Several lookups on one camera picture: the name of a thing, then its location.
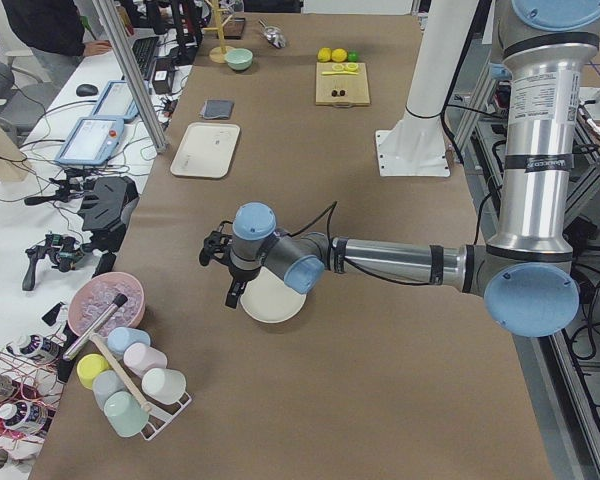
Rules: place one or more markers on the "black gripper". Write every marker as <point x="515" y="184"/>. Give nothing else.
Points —
<point x="238" y="275"/>

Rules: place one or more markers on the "cream round plate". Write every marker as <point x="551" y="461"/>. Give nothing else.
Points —
<point x="268" y="300"/>

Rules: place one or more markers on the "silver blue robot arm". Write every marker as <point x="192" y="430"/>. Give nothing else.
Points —
<point x="523" y="271"/>

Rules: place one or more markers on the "cream rabbit tray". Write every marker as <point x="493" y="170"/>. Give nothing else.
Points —
<point x="206" y="150"/>

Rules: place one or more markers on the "metal muddler black tip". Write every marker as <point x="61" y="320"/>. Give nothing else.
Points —
<point x="72" y="350"/>

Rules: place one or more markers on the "pink plastic cup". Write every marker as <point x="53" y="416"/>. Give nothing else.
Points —
<point x="139" y="358"/>

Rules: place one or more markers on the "white plastic cup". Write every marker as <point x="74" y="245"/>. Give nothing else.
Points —
<point x="164" y="385"/>

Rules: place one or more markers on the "blue plastic cup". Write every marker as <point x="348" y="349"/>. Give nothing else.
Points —
<point x="121" y="338"/>

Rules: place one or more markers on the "pink bowl of ice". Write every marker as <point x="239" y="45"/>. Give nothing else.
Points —
<point x="96" y="295"/>

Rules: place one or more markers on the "white cup rack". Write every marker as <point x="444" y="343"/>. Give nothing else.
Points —
<point x="159" y="417"/>

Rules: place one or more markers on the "black plastic stand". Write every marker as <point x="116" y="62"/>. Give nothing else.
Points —
<point x="106" y="211"/>

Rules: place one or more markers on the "grey plastic cup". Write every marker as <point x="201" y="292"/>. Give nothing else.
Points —
<point x="106" y="384"/>

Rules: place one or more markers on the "yellow plastic cup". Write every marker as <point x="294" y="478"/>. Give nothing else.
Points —
<point x="89" y="367"/>

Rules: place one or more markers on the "mint green plastic cup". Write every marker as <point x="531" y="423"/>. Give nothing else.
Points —
<point x="125" y="414"/>

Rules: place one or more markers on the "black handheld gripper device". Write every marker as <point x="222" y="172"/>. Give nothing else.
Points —
<point x="64" y="252"/>

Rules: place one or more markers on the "grey folded cloth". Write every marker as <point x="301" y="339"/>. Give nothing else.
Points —
<point x="215" y="109"/>

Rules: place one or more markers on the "blue teach pendant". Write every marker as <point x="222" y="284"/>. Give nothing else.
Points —
<point x="91" y="142"/>
<point x="116" y="100"/>

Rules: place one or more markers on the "wooden cutting board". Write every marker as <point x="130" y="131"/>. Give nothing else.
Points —
<point x="327" y="87"/>

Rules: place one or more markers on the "mint green bowl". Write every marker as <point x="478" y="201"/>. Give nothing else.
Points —
<point x="239" y="59"/>

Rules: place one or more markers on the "yellow plastic knife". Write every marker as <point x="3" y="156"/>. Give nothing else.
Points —
<point x="339" y="73"/>

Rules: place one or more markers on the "wooden mug tree stand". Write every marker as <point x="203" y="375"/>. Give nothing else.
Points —
<point x="220" y="16"/>

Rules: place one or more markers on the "whole yellow lemon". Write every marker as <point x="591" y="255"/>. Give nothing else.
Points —
<point x="339" y="55"/>
<point x="324" y="55"/>

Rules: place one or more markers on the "black computer mouse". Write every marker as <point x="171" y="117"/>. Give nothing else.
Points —
<point x="85" y="90"/>

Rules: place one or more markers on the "metal ice scoop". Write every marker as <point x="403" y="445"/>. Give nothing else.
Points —
<point x="273" y="35"/>

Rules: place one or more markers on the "black keyboard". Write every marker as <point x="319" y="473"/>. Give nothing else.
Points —
<point x="145" y="52"/>

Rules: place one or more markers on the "green lime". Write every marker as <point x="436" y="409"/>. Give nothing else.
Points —
<point x="353" y="56"/>

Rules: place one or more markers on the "person in dark top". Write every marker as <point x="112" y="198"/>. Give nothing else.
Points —
<point x="52" y="27"/>

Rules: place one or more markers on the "aluminium frame post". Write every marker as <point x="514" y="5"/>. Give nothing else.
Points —
<point x="116" y="32"/>

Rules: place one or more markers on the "white camera mast base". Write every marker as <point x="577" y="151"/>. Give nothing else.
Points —
<point x="415" y="146"/>

